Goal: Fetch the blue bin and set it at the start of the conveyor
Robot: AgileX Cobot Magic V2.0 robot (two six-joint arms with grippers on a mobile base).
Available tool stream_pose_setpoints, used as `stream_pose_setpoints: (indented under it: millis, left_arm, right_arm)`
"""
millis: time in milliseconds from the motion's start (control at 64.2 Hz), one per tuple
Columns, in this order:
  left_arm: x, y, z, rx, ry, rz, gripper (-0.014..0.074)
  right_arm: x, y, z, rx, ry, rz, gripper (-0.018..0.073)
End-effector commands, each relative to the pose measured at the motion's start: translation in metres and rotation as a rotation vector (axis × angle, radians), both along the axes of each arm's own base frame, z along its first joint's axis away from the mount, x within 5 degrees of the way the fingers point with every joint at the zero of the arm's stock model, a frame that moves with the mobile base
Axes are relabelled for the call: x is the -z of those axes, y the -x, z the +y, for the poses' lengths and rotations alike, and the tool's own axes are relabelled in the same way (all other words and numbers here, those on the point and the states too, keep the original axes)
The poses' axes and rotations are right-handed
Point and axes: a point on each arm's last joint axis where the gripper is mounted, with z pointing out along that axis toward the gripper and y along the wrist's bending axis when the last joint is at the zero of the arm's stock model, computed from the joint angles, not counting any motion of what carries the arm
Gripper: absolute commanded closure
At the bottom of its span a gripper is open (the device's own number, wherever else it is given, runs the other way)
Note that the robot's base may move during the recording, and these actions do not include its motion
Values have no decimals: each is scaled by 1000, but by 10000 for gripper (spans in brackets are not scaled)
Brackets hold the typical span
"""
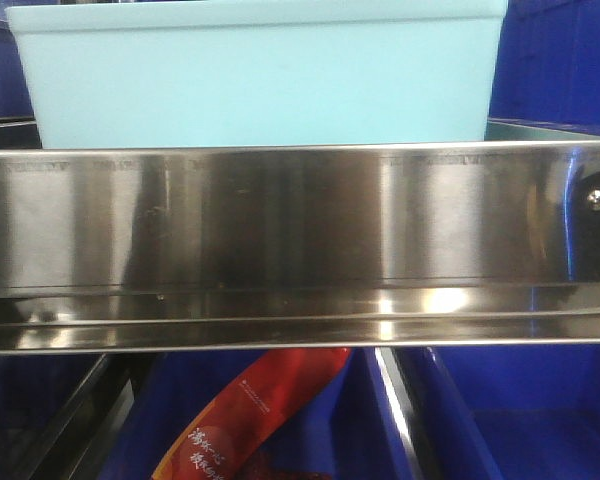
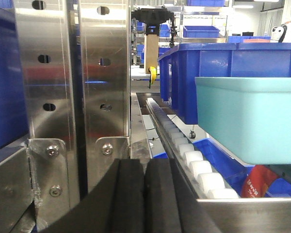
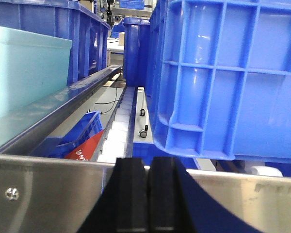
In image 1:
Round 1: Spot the light blue plastic bin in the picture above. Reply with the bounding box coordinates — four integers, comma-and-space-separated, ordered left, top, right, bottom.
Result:
7, 1, 507, 149

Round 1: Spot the dark blue bin lower middle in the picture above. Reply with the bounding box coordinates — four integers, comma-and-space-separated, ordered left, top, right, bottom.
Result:
97, 348, 412, 479

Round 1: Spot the dark blue bin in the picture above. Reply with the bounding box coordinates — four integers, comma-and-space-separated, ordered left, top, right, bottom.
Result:
490, 1, 600, 130
0, 20, 33, 118
397, 344, 600, 479
97, 348, 412, 479
0, 354, 98, 479

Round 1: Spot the dark blue bin lower right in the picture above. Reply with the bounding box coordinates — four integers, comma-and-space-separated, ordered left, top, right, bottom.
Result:
397, 344, 600, 479

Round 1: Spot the dark blue bin upper right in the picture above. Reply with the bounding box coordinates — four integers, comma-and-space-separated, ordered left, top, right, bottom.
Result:
490, 1, 600, 130

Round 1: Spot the dark blue bin lower left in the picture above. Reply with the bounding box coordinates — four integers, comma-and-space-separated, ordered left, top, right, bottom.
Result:
0, 354, 98, 479

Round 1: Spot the dark blue bin upper left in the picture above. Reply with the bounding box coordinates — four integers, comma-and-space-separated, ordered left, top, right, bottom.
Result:
0, 20, 33, 118

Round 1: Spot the red snack package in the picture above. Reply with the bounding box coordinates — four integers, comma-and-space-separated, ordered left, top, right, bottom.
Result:
151, 347, 351, 479

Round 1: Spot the stainless steel shelf rail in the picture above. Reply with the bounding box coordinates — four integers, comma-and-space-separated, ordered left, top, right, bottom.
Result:
0, 141, 600, 354

